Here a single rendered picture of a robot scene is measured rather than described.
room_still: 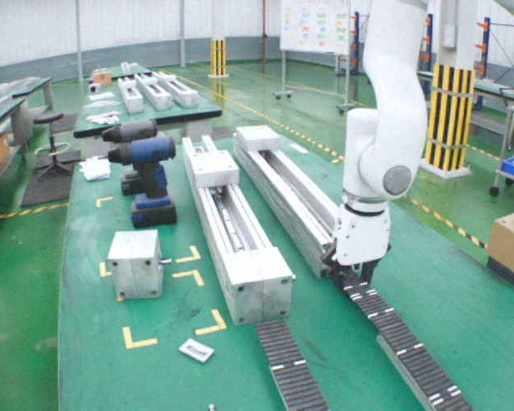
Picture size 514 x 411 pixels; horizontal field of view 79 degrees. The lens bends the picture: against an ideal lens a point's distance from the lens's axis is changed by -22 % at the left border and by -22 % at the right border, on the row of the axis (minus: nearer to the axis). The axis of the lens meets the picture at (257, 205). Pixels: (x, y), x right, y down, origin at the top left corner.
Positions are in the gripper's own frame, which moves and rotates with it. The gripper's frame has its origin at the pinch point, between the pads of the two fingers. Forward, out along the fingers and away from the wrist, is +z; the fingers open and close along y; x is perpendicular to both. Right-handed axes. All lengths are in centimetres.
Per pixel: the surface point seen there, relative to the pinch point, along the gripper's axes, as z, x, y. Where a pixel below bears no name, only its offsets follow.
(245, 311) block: 0.1, -3.6, -21.9
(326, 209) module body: -4.9, 19.5, 2.2
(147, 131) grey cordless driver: -16, 60, -36
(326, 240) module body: -5.4, 6.1, -3.7
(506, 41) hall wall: -91, 520, 696
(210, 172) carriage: -9.2, 37.4, -20.7
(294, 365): -0.2, -17.9, -18.3
